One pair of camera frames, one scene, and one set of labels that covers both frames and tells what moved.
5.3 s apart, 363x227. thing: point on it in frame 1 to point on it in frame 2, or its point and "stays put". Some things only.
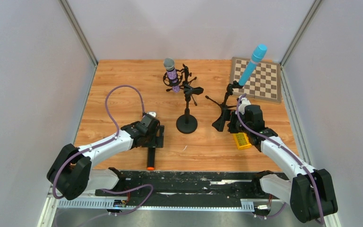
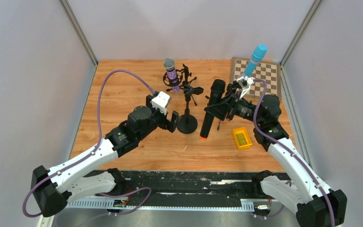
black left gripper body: x=160 y=136 to x=165 y=119
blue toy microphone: x=256 y=56 stays put
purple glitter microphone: x=168 y=64 stays put
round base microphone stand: x=187 y=123 stays put
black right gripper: x=229 y=121 to x=231 y=106
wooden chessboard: x=264 y=82 stays put
